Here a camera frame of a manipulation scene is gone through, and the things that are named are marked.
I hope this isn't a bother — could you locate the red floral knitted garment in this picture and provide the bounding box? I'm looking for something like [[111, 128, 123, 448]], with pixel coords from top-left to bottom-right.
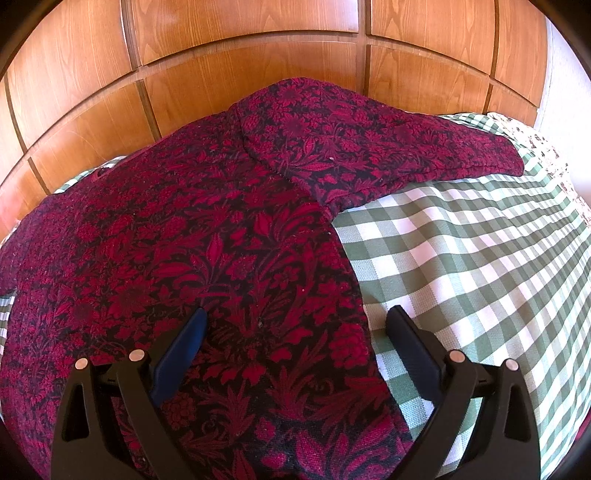
[[0, 76, 525, 480]]

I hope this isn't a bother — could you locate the wooden panelled headboard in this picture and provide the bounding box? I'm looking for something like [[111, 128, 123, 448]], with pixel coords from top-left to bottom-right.
[[0, 0, 561, 241]]

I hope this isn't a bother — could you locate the floral patterned pillow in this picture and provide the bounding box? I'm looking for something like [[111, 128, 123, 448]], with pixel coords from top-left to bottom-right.
[[489, 112, 591, 232]]

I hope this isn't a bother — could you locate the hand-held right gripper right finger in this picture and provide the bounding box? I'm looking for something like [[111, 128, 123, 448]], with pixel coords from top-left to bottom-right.
[[385, 305, 541, 480]]

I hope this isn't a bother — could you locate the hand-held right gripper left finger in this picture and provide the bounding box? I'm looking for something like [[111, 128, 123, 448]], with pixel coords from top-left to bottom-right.
[[52, 307, 208, 480]]

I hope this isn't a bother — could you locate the green checked bed sheet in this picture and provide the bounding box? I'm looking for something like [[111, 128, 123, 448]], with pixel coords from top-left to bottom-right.
[[0, 111, 589, 480]]

